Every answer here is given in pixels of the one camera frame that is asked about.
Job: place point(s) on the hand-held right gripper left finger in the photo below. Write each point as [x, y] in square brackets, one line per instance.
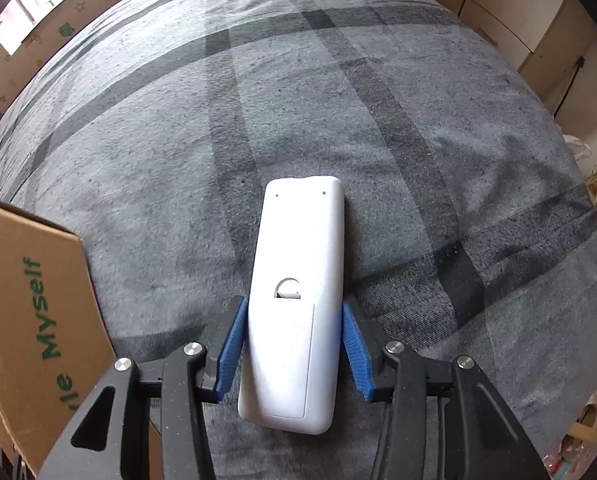
[231, 350]

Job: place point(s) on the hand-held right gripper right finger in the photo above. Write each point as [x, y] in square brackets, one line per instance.
[358, 355]

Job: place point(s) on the white remote control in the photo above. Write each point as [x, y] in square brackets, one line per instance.
[298, 240]

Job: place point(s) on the brown cardboard box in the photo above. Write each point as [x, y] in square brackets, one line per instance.
[18, 335]

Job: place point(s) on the white plastic bag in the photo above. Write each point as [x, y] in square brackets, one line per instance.
[578, 147]

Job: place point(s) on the cream wardrobe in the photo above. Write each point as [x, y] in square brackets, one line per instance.
[503, 20]

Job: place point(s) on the window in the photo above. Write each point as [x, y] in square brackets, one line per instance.
[23, 15]

